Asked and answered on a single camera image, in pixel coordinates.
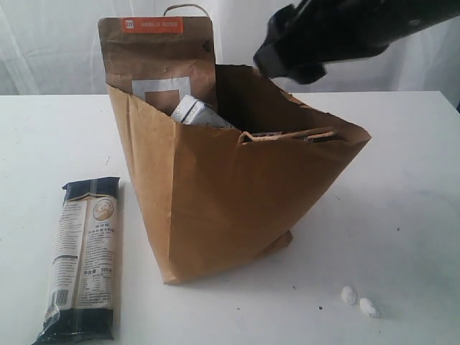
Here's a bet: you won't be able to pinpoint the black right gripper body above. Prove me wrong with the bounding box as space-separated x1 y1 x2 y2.
258 0 389 86

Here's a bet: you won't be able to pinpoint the small white blue milk carton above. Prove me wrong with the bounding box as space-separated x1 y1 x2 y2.
171 95 235 129

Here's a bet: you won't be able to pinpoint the brown kraft pouch with window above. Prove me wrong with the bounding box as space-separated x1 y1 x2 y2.
98 17 217 114

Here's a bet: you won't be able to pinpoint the brown paper bag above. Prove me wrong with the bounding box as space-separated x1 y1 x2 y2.
107 61 371 284

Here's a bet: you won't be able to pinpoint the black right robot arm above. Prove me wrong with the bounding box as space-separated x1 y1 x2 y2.
253 0 459 85

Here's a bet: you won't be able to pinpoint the white garlic clove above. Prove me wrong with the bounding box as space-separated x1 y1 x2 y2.
341 285 357 305

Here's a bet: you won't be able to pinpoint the white garlic cloves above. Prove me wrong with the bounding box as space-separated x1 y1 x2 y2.
359 298 380 318

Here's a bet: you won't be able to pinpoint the dark blue noodle packet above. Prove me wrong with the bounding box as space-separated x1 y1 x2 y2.
35 177 119 344

